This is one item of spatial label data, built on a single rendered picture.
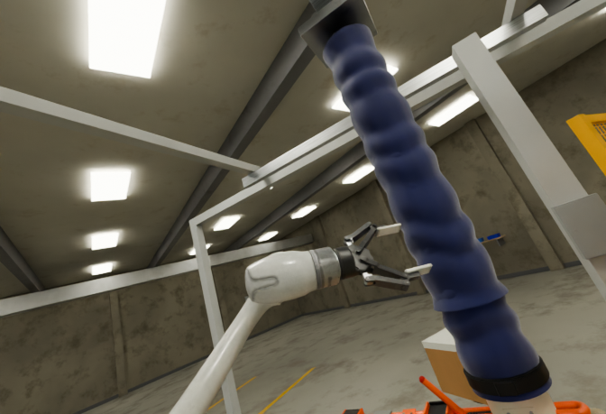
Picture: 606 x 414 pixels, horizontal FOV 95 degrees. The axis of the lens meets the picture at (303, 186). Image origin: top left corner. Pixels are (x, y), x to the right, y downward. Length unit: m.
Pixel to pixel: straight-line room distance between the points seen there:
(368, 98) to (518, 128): 1.23
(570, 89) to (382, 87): 9.15
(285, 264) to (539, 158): 1.80
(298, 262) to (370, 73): 0.84
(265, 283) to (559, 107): 9.85
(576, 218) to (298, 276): 1.73
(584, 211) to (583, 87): 8.19
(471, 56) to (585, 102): 7.86
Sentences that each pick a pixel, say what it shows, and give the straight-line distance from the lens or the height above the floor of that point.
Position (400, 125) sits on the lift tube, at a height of 2.24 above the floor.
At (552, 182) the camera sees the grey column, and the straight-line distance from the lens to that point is 2.15.
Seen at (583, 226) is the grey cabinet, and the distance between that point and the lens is 2.11.
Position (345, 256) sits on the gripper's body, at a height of 1.85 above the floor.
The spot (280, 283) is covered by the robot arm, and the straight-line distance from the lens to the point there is 0.62.
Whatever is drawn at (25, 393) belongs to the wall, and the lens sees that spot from 15.57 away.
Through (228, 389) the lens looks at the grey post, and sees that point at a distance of 4.44.
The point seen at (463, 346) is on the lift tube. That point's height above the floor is 1.49.
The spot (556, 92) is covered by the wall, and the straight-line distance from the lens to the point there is 10.24.
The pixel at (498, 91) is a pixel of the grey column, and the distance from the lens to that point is 2.27.
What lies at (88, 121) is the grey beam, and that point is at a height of 3.25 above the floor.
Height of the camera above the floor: 1.83
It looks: 18 degrees up
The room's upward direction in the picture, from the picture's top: 19 degrees counter-clockwise
